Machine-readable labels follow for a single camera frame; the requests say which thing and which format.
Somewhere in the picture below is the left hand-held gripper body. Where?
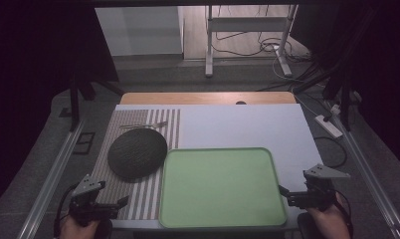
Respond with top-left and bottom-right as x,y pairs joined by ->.
69,173 -> 119,227

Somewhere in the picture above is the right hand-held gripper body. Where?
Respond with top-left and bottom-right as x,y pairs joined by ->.
287,163 -> 351,212

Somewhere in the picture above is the person's left hand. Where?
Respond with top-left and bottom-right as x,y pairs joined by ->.
59,215 -> 104,239

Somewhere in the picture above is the person's right hand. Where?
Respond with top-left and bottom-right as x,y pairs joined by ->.
305,194 -> 352,239

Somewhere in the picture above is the striped rectangular placemat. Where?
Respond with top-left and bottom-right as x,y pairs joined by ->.
92,109 -> 182,221

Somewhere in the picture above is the dark grey round plate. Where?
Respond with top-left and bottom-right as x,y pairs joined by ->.
106,127 -> 168,183

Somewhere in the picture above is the green tray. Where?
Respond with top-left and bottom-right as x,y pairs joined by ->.
158,147 -> 288,229

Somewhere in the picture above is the white power strip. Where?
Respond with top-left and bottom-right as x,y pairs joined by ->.
313,114 -> 344,139

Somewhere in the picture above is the white board sheet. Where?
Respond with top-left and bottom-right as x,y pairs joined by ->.
110,103 -> 323,231

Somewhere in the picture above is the silver fork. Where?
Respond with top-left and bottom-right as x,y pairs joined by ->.
119,120 -> 168,130

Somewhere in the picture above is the black stand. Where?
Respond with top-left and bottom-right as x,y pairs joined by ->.
68,64 -> 126,132
321,64 -> 356,132

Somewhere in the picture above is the wooden table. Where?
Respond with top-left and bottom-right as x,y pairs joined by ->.
119,92 -> 298,107

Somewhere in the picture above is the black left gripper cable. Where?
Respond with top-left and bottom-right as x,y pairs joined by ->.
53,183 -> 79,239

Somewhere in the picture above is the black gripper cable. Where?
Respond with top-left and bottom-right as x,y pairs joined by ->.
53,183 -> 79,239
334,189 -> 355,239

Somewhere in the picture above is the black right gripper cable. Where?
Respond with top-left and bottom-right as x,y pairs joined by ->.
334,189 -> 355,239

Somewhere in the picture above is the aluminium rail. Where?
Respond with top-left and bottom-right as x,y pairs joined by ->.
329,108 -> 400,239
16,119 -> 86,239

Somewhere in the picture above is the black looped floor cable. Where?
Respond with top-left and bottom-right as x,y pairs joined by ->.
312,135 -> 348,169

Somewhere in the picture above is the black floor socket frame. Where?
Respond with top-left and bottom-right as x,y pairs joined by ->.
72,131 -> 97,155

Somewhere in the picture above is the white floor cable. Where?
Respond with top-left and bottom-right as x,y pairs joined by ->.
261,41 -> 321,84

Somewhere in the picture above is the black cable bundle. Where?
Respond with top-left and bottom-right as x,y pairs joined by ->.
210,31 -> 313,64

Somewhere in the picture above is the white desk frame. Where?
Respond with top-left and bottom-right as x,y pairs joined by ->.
204,4 -> 300,79

